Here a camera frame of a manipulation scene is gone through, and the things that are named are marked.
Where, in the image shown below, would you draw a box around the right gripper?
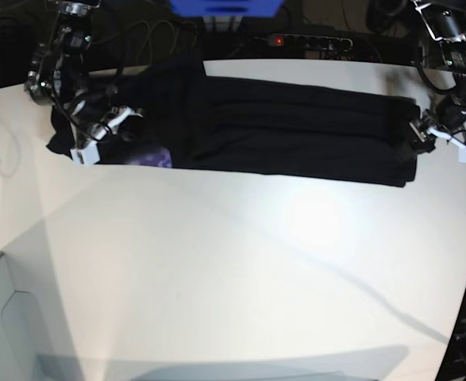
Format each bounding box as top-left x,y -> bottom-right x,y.
71,105 -> 144,149

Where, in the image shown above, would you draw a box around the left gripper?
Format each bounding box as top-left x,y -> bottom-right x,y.
409,110 -> 466,153

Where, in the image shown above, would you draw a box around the black T-shirt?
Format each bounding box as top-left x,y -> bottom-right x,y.
45,53 -> 422,188

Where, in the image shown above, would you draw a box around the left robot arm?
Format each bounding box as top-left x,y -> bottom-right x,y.
410,1 -> 466,162

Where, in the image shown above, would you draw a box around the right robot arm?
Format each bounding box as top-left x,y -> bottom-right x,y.
25,1 -> 144,156

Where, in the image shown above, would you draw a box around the blue plastic bin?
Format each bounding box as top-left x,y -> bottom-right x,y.
170,0 -> 284,17

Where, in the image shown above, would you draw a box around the black power strip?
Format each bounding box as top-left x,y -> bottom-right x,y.
261,33 -> 353,53

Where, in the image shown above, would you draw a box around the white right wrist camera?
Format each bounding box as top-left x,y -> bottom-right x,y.
70,143 -> 101,166

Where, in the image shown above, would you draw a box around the tangled black cables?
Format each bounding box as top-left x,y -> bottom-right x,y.
89,15 -> 202,64

